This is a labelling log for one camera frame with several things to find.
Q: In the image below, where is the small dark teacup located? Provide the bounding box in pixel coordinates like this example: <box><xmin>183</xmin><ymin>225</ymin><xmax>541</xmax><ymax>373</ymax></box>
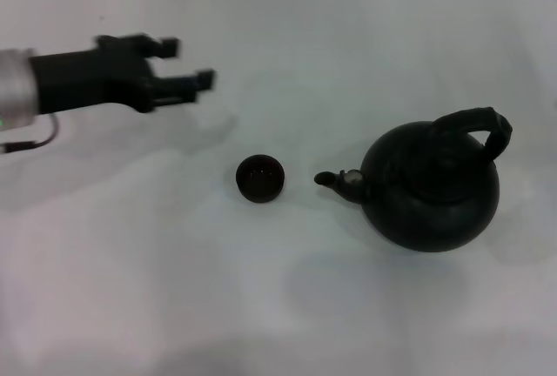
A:
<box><xmin>235</xmin><ymin>153</ymin><xmax>287</xmax><ymax>205</ymax></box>

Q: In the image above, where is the dark round teapot with handle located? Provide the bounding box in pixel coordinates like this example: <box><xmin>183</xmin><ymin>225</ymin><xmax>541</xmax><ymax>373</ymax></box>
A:
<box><xmin>313</xmin><ymin>106</ymin><xmax>515</xmax><ymax>253</ymax></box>

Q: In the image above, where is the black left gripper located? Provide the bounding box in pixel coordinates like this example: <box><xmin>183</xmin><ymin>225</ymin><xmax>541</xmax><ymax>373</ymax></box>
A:
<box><xmin>28</xmin><ymin>34</ymin><xmax>218</xmax><ymax>117</ymax></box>

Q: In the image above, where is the dark left arm cable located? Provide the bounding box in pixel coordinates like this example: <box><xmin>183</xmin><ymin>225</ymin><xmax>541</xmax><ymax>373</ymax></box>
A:
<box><xmin>0</xmin><ymin>114</ymin><xmax>60</xmax><ymax>156</ymax></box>

